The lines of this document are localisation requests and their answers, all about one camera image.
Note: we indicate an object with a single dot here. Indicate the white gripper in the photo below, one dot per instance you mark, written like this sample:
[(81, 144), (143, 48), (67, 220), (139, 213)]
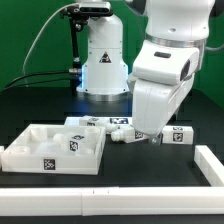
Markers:
[(154, 104)]

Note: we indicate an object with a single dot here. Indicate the white square table top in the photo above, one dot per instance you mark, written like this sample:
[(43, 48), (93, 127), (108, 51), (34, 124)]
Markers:
[(34, 151)]

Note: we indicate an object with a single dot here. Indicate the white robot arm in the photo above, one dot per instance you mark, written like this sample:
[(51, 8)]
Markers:
[(171, 23)]

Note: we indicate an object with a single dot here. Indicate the white right fence bar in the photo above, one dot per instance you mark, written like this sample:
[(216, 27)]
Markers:
[(209, 165)]

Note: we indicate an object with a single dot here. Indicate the white fence bar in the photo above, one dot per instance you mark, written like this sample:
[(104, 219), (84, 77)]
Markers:
[(209, 165), (111, 201)]

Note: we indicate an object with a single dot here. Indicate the white front fence bar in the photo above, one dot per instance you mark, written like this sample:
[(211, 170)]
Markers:
[(111, 201)]

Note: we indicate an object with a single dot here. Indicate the white base sheet with tag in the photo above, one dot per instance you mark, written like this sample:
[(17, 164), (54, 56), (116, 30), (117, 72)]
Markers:
[(113, 120)]

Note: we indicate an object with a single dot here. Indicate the white left fence stub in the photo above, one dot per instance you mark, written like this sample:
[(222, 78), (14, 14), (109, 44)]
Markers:
[(1, 153)]

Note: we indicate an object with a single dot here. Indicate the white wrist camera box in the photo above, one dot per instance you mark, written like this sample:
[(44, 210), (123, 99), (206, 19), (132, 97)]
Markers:
[(165, 65)]

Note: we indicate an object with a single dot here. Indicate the black camera stand pole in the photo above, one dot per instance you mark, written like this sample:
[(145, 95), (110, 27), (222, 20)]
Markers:
[(76, 59)]

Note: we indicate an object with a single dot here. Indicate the grey camera on stand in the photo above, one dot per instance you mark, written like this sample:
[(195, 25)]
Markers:
[(95, 9)]

